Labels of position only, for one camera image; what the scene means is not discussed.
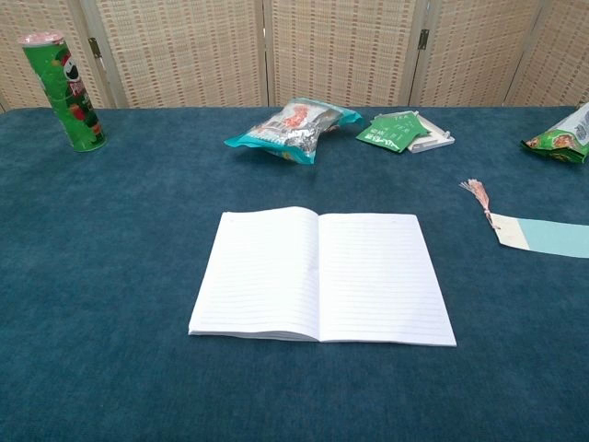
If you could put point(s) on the white plastic frame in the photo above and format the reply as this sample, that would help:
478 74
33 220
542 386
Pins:
436 138

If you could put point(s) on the woven bamboo folding screen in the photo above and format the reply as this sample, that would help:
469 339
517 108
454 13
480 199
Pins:
184 55

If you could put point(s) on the green paper packet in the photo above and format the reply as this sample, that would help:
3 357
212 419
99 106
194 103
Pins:
391 133

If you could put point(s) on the dark teal table cloth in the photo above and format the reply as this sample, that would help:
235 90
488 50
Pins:
92 276

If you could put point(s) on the teal silver snack bag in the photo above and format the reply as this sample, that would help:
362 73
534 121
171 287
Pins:
294 129

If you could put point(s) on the white notebook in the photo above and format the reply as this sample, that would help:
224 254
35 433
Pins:
377 276

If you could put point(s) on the green Pringles can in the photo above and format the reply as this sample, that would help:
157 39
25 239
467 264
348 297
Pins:
76 101

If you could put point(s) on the teal cream bookmark pink tassel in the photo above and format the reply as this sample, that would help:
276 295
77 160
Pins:
552 237

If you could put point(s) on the dark metal screen hinge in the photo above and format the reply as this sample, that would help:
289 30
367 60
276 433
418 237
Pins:
423 39
94 47

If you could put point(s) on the green noodle snack bag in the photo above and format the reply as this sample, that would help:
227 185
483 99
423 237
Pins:
561 138

